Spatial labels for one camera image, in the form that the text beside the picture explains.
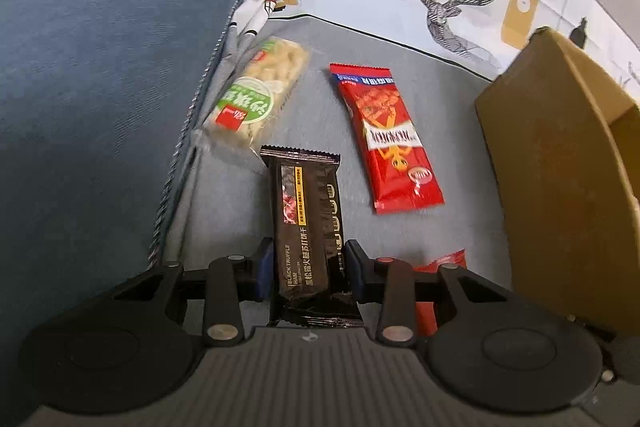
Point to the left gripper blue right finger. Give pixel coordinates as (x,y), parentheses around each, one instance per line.
(357,266)

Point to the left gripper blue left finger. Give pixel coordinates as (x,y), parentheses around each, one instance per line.
(262,271)

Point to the dark brown chocolate bar packet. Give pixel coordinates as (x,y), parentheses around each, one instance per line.
(312,287)

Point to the small red snack packet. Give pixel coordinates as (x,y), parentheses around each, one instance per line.
(426,296)

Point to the white peanut candy packet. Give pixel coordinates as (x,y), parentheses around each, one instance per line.
(252,103)

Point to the brown cardboard box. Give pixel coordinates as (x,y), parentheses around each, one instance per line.
(563,138)

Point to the grey deer print sofa cover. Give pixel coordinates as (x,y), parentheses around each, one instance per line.
(442,54)

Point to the blue sofa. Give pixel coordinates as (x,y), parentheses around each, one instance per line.
(94,97)

